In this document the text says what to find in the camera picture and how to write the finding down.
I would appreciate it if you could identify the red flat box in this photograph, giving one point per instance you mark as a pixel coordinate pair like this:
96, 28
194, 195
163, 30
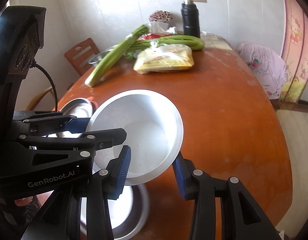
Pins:
149, 37

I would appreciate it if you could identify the tissue pack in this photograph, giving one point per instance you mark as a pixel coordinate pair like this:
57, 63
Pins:
159, 27

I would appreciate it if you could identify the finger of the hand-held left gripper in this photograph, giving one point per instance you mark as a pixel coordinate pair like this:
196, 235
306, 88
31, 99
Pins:
98, 138
78, 125

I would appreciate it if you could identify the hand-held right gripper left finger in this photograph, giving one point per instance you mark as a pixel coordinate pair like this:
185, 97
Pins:
124, 172

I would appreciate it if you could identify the red patterned bag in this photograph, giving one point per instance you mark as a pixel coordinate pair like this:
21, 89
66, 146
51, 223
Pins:
161, 16

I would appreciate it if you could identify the dark floral clothing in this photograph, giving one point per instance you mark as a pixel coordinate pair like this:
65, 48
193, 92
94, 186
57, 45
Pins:
21, 205

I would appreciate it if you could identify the bentwood chair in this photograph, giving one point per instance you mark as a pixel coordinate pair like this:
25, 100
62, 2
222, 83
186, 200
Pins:
41, 96

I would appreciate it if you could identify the black thermos bottle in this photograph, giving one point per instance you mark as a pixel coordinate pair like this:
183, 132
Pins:
191, 17

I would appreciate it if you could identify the wrapped celery bunch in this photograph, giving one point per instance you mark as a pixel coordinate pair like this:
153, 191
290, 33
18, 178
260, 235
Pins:
179, 41

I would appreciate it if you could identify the steel bowl with scraps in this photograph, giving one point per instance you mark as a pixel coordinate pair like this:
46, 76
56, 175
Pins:
97, 57

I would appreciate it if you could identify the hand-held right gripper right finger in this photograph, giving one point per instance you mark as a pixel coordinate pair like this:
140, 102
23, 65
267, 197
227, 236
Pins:
180, 180

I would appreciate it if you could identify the brown wooden chair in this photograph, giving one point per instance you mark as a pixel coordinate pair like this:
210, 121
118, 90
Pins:
81, 55

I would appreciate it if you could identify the stainless steel bowl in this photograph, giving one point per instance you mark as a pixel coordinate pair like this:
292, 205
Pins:
140, 215

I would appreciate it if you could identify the round metal plate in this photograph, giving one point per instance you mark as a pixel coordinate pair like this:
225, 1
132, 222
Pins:
76, 107

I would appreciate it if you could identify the yellow noodles plastic bag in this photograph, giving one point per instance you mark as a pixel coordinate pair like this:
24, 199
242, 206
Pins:
164, 60

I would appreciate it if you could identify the pink cartoon cat door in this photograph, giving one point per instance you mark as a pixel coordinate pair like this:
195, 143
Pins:
296, 42

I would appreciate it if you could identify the small red paper bowl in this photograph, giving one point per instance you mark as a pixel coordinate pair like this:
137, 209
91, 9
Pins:
144, 130

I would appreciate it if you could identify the long celery bunch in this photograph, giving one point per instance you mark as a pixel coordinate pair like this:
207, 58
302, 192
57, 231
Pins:
113, 55

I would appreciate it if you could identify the purple cloth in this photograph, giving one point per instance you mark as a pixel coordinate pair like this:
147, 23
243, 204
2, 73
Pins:
264, 65

